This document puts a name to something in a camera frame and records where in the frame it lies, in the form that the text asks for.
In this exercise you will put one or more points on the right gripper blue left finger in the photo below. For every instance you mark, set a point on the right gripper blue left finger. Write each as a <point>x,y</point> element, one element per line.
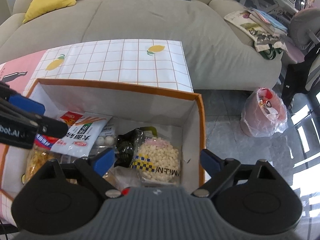
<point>103,161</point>

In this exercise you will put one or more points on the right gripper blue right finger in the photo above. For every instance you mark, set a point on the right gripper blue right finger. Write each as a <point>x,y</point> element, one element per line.
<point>210,162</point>

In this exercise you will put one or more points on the silver spicy stick packet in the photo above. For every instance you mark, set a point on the silver spicy stick packet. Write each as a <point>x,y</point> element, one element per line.
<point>81,136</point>

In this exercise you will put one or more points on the waffle snack clear packet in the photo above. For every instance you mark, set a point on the waffle snack clear packet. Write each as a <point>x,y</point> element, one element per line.
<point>38,156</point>

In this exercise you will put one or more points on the white candy Milini bag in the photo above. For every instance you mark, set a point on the white candy Milini bag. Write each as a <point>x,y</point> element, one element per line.
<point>157,162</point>

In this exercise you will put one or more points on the white pellets labelled packet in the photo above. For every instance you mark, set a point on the white pellets labelled packet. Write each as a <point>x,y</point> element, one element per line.
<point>106,139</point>

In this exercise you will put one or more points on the red snack packet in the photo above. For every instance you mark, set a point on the red snack packet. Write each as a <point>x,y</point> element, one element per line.
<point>46,142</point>

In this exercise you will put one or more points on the dark green seaweed packet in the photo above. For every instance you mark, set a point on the dark green seaweed packet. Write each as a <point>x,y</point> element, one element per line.
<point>128,144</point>

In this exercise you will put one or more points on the orange cardboard box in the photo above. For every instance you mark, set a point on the orange cardboard box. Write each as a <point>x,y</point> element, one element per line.
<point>178,117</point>

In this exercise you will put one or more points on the pink trash bin with bag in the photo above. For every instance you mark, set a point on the pink trash bin with bag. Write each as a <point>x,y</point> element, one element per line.
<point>264,114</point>

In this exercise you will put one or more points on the beige fabric sofa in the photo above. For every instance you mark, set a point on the beige fabric sofa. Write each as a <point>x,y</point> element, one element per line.
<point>218,54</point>

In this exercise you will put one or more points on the pink white lemon tablecloth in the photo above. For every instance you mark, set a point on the pink white lemon tablecloth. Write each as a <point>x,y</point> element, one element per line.
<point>152,63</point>

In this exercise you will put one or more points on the grey office chair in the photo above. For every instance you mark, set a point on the grey office chair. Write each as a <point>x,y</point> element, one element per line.
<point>302,75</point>

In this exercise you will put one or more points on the stack of books on sofa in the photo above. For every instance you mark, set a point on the stack of books on sofa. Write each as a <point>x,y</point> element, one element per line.
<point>268,21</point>

